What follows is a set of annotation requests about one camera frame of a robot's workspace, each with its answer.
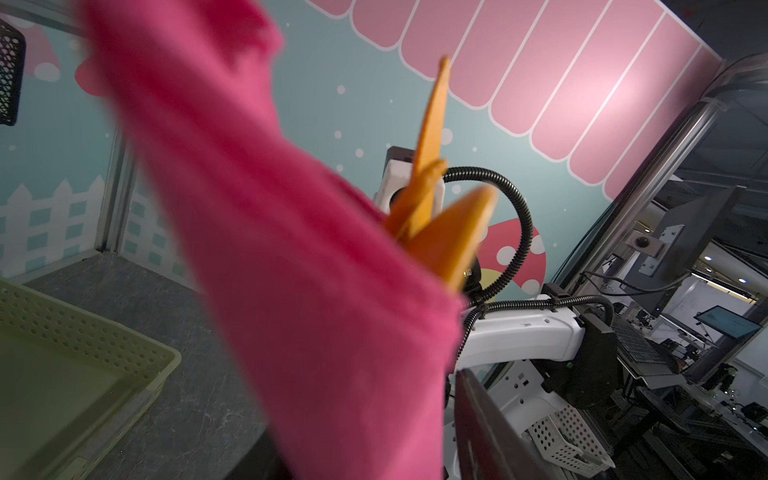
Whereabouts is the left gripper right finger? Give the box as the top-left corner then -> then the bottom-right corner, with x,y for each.
455,369 -> 550,480

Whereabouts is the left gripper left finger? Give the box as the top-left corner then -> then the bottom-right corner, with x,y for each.
225,430 -> 294,480

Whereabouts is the pink paper napkin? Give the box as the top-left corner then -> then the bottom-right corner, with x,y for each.
77,1 -> 461,479

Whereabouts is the green perforated plastic basket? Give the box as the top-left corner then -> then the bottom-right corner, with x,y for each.
1,281 -> 181,479

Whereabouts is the orange plastic knife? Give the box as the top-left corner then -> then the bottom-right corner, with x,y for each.
383,55 -> 452,241

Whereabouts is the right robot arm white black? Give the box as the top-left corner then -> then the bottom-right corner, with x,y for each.
443,166 -> 618,409

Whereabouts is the white perforated basket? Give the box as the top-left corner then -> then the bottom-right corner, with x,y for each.
527,405 -> 615,478

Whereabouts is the black computer monitor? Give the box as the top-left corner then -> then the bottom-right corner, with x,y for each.
624,186 -> 743,317

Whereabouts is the black mesh wall basket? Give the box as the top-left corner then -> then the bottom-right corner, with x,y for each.
0,20 -> 26,126

